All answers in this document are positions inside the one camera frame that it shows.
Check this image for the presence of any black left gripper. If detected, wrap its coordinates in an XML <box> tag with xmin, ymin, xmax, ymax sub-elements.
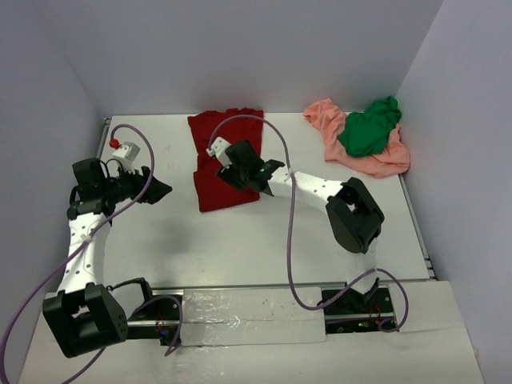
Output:
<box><xmin>102</xmin><ymin>161</ymin><xmax>172</xmax><ymax>204</ymax></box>

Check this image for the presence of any red t-shirt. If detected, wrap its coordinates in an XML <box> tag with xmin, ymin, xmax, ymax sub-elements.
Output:
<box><xmin>187</xmin><ymin>108</ymin><xmax>264</xmax><ymax>213</ymax></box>

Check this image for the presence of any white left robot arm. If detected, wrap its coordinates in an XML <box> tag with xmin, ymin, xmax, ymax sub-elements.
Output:
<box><xmin>42</xmin><ymin>158</ymin><xmax>172</xmax><ymax>358</ymax></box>

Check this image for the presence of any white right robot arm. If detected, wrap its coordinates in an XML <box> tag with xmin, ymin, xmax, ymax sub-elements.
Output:
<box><xmin>206</xmin><ymin>137</ymin><xmax>385</xmax><ymax>313</ymax></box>

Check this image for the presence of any salmon pink t-shirt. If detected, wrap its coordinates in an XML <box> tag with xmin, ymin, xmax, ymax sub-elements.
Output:
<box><xmin>303</xmin><ymin>98</ymin><xmax>410</xmax><ymax>178</ymax></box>

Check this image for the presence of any green t-shirt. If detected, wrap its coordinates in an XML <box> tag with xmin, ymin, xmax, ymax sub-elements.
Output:
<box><xmin>337</xmin><ymin>96</ymin><xmax>402</xmax><ymax>158</ymax></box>

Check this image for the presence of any white cardboard front cover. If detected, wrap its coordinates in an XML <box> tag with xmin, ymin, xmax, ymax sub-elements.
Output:
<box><xmin>18</xmin><ymin>279</ymin><xmax>487</xmax><ymax>384</ymax></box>

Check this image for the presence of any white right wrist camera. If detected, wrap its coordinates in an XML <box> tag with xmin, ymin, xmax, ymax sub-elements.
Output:
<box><xmin>206</xmin><ymin>137</ymin><xmax>231</xmax><ymax>168</ymax></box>

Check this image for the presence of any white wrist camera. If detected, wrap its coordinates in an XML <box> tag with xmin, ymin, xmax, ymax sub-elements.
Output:
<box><xmin>206</xmin><ymin>137</ymin><xmax>231</xmax><ymax>168</ymax></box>
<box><xmin>109</xmin><ymin>138</ymin><xmax>140</xmax><ymax>173</ymax></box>

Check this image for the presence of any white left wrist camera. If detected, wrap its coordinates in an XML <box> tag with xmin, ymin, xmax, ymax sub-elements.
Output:
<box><xmin>109</xmin><ymin>138</ymin><xmax>140</xmax><ymax>173</ymax></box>

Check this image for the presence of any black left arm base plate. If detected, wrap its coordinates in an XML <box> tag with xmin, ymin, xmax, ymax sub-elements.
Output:
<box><xmin>126</xmin><ymin>294</ymin><xmax>182</xmax><ymax>347</ymax></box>

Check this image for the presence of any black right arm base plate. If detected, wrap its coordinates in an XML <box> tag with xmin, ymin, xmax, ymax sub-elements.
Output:
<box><xmin>323</xmin><ymin>286</ymin><xmax>397</xmax><ymax>334</ymax></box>

